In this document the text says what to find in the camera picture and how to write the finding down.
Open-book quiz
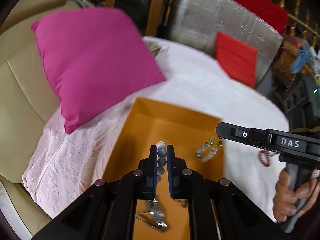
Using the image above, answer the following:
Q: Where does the white bead bracelet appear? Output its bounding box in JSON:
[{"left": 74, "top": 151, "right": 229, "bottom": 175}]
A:
[{"left": 155, "top": 140, "right": 167, "bottom": 181}]

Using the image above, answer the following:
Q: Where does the clear green bead bracelet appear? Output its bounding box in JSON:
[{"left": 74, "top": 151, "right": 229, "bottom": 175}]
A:
[{"left": 195, "top": 136, "right": 224, "bottom": 163}]

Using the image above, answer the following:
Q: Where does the red bead bracelet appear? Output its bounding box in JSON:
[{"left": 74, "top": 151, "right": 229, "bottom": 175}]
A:
[{"left": 258, "top": 149, "right": 276, "bottom": 168}]

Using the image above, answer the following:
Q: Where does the silver gold wristwatch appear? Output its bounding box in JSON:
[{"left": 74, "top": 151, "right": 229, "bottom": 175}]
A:
[{"left": 136, "top": 198, "right": 169, "bottom": 233}]

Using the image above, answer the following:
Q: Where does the person's right hand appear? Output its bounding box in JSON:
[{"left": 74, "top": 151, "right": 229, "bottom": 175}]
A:
[{"left": 273, "top": 169, "right": 319, "bottom": 223}]

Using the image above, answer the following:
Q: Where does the orange cardboard box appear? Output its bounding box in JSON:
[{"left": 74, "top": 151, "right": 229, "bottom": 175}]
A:
[{"left": 103, "top": 98, "right": 223, "bottom": 239}]

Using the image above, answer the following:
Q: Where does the wicker basket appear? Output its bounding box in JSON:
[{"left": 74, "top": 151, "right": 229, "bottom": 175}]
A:
[{"left": 271, "top": 38, "right": 302, "bottom": 84}]

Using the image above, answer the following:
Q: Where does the white pink textured blanket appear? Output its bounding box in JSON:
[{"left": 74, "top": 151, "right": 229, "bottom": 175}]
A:
[{"left": 22, "top": 38, "right": 289, "bottom": 218}]

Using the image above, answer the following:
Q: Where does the patterned grey fabric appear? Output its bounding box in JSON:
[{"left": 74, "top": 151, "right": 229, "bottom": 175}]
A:
[{"left": 144, "top": 41, "right": 167, "bottom": 58}]

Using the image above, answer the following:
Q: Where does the blue cloth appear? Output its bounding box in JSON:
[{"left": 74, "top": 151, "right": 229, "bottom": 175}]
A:
[{"left": 290, "top": 49, "right": 312, "bottom": 74}]

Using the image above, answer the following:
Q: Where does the magenta pillow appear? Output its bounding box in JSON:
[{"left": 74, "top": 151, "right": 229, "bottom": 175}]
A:
[{"left": 31, "top": 7, "right": 166, "bottom": 134}]

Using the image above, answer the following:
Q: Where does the small red cushion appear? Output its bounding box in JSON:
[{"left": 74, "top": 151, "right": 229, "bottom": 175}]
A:
[{"left": 215, "top": 31, "right": 258, "bottom": 88}]

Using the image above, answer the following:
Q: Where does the beige leather sofa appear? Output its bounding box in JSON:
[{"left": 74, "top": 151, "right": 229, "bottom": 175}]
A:
[{"left": 1, "top": 0, "right": 78, "bottom": 239}]

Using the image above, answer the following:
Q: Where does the wooden stair railing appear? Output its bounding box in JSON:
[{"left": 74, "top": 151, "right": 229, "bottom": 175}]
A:
[{"left": 270, "top": 0, "right": 319, "bottom": 49}]

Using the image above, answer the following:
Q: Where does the large red cushion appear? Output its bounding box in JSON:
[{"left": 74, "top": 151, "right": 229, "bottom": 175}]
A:
[{"left": 233, "top": 0, "right": 289, "bottom": 34}]

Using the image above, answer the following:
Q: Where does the silver foil insulation panel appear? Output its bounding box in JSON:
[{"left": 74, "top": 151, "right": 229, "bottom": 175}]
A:
[{"left": 168, "top": 0, "right": 283, "bottom": 83}]

